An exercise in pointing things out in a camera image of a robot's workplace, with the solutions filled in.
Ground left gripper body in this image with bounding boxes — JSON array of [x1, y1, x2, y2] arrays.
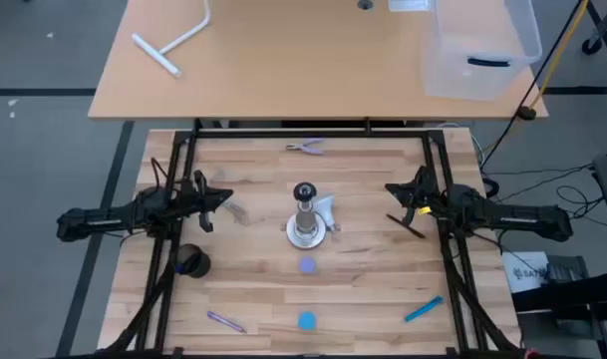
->
[[177, 169, 215, 234]]

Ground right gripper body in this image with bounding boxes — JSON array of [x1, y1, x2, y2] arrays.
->
[[404, 166, 443, 228]]

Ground white lightbulb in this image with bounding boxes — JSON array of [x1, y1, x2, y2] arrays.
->
[[314, 193, 341, 234]]

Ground silver lamp stand black socket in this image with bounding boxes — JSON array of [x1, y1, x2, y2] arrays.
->
[[285, 180, 328, 250]]

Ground black thin stick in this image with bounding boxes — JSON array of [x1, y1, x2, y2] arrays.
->
[[386, 212, 428, 240]]

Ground black cylinder cup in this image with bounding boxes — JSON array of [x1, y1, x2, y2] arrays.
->
[[174, 242, 212, 279]]

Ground purple pliers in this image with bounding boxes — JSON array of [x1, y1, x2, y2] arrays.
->
[[285, 138, 325, 156]]

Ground purple candle jar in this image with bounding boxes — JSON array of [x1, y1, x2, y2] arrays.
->
[[298, 255, 319, 276]]

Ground blue pen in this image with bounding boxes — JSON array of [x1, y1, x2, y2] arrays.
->
[[404, 295, 446, 323]]

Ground purple pen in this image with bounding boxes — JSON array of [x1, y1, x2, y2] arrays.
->
[[206, 310, 248, 334]]

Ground white printed box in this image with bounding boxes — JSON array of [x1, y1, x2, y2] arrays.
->
[[501, 250, 551, 294]]

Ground tan wooden desk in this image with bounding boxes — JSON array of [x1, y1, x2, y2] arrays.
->
[[87, 0, 550, 122]]

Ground white pipe stand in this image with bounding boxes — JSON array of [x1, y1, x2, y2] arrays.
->
[[131, 0, 213, 79]]

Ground blue candle glass jar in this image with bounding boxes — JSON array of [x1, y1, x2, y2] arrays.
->
[[297, 310, 318, 332]]

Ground dark grey box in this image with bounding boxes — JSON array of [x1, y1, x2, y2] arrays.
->
[[546, 254, 591, 286]]

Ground black beam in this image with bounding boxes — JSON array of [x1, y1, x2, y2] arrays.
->
[[510, 271, 607, 321]]

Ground clear plastic bin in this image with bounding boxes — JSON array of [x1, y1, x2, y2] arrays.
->
[[421, 0, 543, 102]]

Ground black caster leg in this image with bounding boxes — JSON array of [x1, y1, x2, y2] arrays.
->
[[580, 0, 607, 56]]

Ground clear coiled lamp cord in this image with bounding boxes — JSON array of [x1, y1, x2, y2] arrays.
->
[[220, 196, 252, 227]]

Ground black aluminium frame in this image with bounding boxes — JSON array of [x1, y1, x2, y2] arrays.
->
[[103, 118, 523, 359]]

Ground black cable clamp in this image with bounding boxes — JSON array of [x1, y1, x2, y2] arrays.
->
[[515, 104, 538, 123]]

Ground black floor cable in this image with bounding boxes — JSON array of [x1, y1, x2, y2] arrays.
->
[[481, 163, 607, 231]]

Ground black hanging cable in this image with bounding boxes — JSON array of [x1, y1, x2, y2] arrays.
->
[[479, 0, 586, 174]]

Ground yellow cable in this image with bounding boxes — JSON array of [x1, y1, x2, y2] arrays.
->
[[529, 0, 591, 109]]

